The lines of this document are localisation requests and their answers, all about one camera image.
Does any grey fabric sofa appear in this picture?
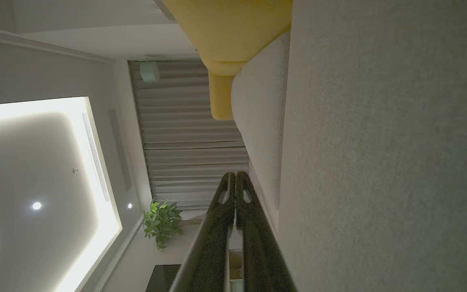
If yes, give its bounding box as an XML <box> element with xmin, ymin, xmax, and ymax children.
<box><xmin>231</xmin><ymin>0</ymin><xmax>467</xmax><ymax>292</ymax></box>

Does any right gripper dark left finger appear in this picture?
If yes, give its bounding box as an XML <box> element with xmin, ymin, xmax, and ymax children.
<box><xmin>169</xmin><ymin>172</ymin><xmax>236</xmax><ymax>292</ymax></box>

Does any black screen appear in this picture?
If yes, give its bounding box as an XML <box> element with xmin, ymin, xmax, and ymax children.
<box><xmin>145</xmin><ymin>264</ymin><xmax>182</xmax><ymax>292</ymax></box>

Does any green potted plant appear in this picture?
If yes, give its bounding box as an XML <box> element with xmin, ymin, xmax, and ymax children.
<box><xmin>143</xmin><ymin>198</ymin><xmax>184</xmax><ymax>250</ymax></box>

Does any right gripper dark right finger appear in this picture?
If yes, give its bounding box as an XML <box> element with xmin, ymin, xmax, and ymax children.
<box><xmin>236</xmin><ymin>171</ymin><xmax>297</xmax><ymax>292</ymax></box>

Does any large yellow cushion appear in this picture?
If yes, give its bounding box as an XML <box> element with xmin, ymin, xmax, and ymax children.
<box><xmin>162</xmin><ymin>0</ymin><xmax>293</xmax><ymax>76</ymax></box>

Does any pale green round lamp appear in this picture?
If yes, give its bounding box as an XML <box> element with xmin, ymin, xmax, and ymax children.
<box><xmin>139</xmin><ymin>60</ymin><xmax>160</xmax><ymax>84</ymax></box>

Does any grey pleated curtain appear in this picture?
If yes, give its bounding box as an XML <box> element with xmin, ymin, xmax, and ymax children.
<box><xmin>128</xmin><ymin>60</ymin><xmax>250</xmax><ymax>211</ymax></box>

